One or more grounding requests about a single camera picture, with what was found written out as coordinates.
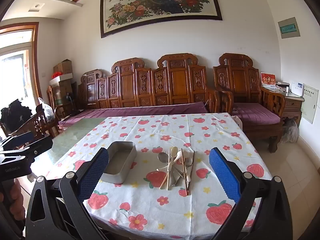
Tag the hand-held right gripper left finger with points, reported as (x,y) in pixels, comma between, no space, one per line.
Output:
(93,172)

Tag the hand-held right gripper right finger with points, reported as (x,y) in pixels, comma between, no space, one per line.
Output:
(225,175)

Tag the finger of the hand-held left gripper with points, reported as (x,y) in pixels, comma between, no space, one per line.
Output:
(22,138)
(40,145)

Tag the rectangular metal tin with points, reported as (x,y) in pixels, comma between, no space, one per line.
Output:
(117,177)

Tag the metal fork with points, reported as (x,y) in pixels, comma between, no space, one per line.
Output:
(173,177)

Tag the cream plastic fork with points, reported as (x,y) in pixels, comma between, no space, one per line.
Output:
(167,172)

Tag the metal spoon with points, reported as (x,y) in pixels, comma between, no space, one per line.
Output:
(163,157)

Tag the person's left hand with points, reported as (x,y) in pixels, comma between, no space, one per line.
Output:
(20,192)

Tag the wooden dining chair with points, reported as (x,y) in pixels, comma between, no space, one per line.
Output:
(37,122)

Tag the black cloth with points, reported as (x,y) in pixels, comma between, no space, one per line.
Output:
(15,112)

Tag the clear plastic bag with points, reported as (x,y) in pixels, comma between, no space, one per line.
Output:
(46,110)

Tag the dark wooden chair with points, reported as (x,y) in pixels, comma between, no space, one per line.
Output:
(62,107)

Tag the strawberry print tablecloth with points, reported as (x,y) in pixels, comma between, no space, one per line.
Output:
(175,130)

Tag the purple armchair cushion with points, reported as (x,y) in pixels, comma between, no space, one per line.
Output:
(255,112)

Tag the white flat box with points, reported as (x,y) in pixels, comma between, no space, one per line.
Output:
(63,78)

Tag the red artificial flowers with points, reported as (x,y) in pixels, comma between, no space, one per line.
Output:
(57,75)

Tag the grey plastic bag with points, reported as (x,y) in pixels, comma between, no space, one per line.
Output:
(291,131)

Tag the brown cardboard box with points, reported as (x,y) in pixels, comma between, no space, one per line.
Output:
(63,67)

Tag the purple sofa cushion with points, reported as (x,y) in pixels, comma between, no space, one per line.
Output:
(150,110)

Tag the carved wooden armchair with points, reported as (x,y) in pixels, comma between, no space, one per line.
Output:
(240,80)

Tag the wooden side table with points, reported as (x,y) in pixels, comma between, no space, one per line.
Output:
(292,105)

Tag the carved wooden sofa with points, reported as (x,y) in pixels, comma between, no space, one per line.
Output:
(130,80)

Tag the red desk calendar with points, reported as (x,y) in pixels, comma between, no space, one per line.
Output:
(268,79)

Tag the tissue box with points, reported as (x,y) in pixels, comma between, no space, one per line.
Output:
(282,86)

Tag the white device box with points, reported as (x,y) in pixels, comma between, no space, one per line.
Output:
(296,88)

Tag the ceiling light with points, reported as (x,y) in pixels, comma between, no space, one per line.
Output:
(36,6)

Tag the framed peacock painting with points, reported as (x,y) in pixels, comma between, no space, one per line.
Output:
(162,0)

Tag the wooden door frame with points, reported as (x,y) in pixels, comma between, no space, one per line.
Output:
(36,62)

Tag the white wall panel door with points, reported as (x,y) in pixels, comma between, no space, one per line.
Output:
(310,105)

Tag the grey wall fuse box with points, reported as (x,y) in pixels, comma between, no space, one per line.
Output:
(289,28)

